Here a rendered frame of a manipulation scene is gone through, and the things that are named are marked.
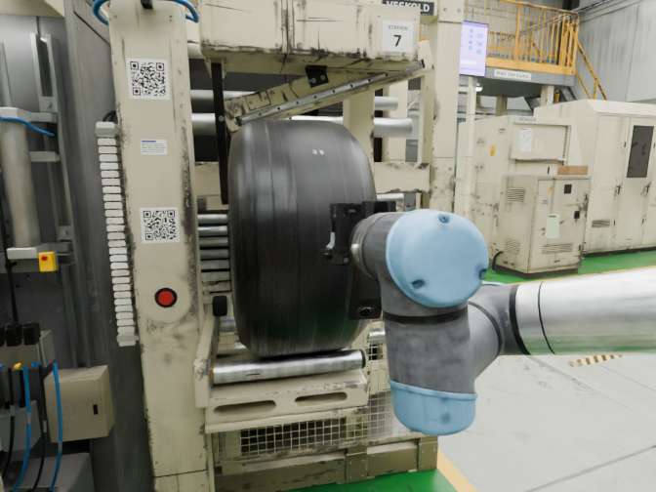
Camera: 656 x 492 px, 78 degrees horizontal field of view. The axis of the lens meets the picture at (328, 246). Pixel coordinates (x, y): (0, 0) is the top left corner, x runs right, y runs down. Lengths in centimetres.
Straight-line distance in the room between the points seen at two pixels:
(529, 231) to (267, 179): 479
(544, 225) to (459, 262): 517
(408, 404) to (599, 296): 19
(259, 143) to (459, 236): 56
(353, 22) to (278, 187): 65
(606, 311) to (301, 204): 49
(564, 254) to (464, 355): 549
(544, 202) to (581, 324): 501
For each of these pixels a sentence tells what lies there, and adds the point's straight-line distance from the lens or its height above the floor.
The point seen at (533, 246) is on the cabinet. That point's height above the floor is 41.
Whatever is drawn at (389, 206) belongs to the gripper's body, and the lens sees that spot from 46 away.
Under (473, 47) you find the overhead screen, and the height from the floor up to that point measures 262.
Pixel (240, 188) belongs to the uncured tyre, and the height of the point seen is 130.
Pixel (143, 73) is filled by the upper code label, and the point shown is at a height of 152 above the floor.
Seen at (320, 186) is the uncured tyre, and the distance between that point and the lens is 75.
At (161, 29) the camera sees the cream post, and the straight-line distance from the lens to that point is 95.
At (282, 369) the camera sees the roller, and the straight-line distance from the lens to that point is 93.
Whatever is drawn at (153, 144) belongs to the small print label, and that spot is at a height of 138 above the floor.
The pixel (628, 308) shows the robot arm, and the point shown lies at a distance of 43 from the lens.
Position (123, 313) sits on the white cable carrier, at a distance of 100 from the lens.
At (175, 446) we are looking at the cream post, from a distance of 112.
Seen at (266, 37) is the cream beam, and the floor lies 168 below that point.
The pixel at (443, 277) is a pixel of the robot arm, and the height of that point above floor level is 126.
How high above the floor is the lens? 134
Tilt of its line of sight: 11 degrees down
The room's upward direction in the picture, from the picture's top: straight up
